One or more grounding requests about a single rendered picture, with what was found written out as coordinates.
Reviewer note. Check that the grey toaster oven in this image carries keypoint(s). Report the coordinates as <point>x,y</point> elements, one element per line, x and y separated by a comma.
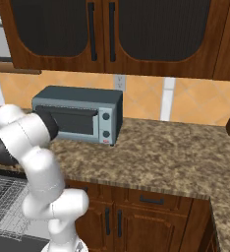
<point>84,113</point>

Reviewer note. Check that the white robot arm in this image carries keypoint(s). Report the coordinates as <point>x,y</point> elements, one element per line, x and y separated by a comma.
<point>38,170</point>

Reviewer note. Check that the wooden glass-front cupboard door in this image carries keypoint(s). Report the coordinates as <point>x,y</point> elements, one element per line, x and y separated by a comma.
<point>162,32</point>
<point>51,32</point>

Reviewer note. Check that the open dishwasher door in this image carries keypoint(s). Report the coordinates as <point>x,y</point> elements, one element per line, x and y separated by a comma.
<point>12,244</point>

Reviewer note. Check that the wooden narrow cupboard panel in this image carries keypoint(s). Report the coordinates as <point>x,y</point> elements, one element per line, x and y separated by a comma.
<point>228,39</point>

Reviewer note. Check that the wooden drawer front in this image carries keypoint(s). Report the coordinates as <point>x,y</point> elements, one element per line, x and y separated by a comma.
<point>87,189</point>
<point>154,198</point>

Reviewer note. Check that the wooden base cupboard door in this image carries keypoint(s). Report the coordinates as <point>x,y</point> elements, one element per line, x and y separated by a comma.
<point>149,229</point>
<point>94,226</point>

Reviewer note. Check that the white wall socket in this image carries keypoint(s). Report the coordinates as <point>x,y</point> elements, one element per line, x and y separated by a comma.
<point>120,82</point>

